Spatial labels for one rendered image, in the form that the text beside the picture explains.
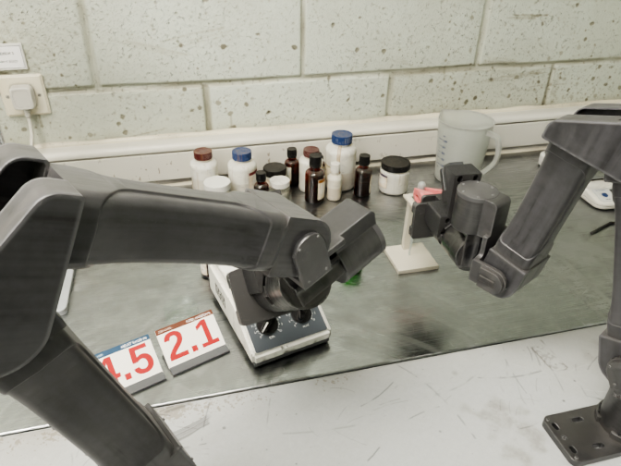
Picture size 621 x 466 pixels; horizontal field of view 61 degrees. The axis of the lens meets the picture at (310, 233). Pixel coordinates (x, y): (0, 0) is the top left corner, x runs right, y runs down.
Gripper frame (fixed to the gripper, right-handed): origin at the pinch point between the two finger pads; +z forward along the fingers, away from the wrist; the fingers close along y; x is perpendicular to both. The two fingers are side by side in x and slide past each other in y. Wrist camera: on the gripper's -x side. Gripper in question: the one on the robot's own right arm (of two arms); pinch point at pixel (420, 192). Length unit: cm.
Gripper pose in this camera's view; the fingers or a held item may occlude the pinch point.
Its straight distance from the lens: 96.1
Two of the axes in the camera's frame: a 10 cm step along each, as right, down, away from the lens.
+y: -9.7, 1.1, -2.0
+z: -2.3, -5.3, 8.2
